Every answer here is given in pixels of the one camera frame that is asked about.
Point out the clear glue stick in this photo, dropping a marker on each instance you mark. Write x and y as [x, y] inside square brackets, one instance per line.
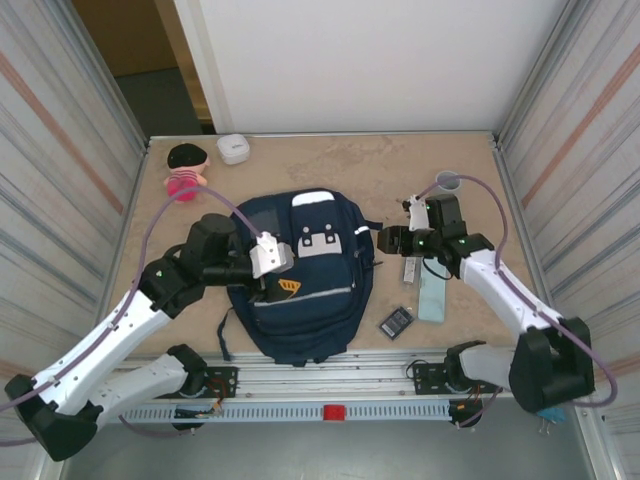
[410, 272]

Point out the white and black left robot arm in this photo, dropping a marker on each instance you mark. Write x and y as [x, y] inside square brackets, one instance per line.
[110, 330]

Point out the blue binder clip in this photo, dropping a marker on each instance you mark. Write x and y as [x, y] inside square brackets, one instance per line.
[552, 416]

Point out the small white square box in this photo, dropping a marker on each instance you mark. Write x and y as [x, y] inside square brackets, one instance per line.
[232, 147]

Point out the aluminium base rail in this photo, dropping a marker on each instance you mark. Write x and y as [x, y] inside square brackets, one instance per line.
[400, 372]

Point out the black pocket calculator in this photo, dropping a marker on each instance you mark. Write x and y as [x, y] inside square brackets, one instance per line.
[397, 324]

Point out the navy blue backpack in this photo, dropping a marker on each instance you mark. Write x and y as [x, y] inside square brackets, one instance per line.
[310, 320]

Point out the red block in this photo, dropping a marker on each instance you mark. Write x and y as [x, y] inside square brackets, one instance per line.
[334, 412]

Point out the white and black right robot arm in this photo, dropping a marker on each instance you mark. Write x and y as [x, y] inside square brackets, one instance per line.
[500, 295]

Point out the translucent corrugated side panel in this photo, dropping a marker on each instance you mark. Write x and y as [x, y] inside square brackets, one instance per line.
[50, 175]
[590, 150]

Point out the grey plastic cup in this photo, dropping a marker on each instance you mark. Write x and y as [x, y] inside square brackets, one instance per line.
[455, 189]

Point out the pink plush doll black hair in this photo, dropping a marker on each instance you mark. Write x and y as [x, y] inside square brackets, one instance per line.
[186, 175]

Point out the light teal pencil case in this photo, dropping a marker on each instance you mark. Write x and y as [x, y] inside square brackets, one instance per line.
[431, 300]

